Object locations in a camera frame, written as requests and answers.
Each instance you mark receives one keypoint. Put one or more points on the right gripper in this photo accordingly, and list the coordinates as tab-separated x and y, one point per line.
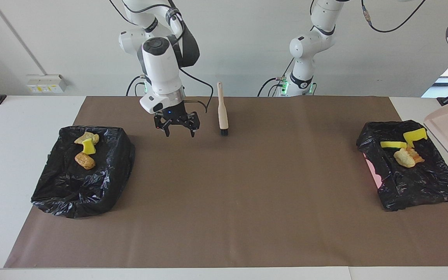
161	104

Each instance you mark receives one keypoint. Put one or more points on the beige hand brush black bristles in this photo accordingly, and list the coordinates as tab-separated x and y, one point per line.
222	112

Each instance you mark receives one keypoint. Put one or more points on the small yellow sponge piece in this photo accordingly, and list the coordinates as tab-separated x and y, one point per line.
88	146

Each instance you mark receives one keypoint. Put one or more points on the pale translucent lump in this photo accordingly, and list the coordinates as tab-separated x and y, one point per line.
86	137

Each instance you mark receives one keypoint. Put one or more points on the brown potato-shaped lump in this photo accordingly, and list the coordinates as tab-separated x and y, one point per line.
85	160

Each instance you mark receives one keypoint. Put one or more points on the yellow sponge with green backing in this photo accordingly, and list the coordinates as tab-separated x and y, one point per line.
393	144

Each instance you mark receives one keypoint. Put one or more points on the tan lump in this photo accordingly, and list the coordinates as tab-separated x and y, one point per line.
404	158

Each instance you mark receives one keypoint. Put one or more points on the notched yellow sponge piece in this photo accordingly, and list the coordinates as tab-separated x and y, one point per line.
414	135

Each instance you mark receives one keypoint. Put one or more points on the orange striped croissant toy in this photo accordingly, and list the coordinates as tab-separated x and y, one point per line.
417	156

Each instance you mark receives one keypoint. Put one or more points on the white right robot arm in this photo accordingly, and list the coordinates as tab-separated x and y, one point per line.
161	66

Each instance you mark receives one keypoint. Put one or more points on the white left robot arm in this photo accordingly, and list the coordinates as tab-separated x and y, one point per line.
305	46

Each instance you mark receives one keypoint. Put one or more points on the bin lined with black bag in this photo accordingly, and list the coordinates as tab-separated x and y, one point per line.
80	186

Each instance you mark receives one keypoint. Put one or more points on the pink bin with black bag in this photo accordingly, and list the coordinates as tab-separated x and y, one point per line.
418	182

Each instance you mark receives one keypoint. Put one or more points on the brown paper table mat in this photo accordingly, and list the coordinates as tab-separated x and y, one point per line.
247	233

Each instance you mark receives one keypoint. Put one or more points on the white wall socket box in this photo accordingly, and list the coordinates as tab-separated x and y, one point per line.
47	83

